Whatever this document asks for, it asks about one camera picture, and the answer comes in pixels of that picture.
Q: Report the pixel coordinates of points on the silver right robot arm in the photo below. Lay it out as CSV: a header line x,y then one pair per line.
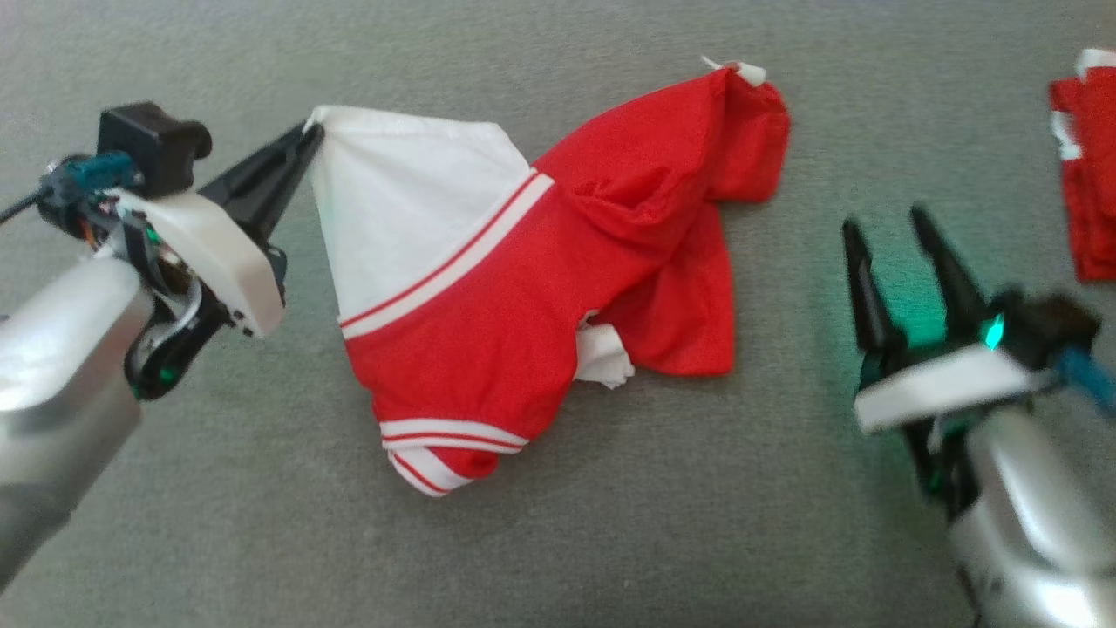
x,y
1037,523

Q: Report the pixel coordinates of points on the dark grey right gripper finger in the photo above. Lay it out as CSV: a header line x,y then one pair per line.
x,y
867,296
955,279

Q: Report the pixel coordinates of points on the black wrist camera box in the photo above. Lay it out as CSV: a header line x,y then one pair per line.
x,y
1046,331
153,144

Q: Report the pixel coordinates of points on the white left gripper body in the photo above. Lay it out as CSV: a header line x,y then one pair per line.
x,y
218,253

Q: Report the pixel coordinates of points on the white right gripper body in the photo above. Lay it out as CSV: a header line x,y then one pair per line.
x,y
942,388

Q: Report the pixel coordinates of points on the red and white garment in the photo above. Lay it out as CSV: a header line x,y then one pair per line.
x,y
488,296

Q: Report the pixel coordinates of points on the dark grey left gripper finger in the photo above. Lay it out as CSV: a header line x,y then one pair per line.
x,y
270,205
253,174

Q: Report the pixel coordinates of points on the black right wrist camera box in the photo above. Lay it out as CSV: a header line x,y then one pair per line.
x,y
1046,331

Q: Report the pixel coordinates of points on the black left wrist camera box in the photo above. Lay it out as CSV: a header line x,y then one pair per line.
x,y
153,144

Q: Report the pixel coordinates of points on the folded red garment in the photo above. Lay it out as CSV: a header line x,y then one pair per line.
x,y
1090,174

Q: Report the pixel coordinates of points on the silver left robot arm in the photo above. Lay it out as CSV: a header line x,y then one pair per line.
x,y
61,375

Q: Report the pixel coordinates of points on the grey sofa seat cushion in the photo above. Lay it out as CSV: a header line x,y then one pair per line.
x,y
610,523

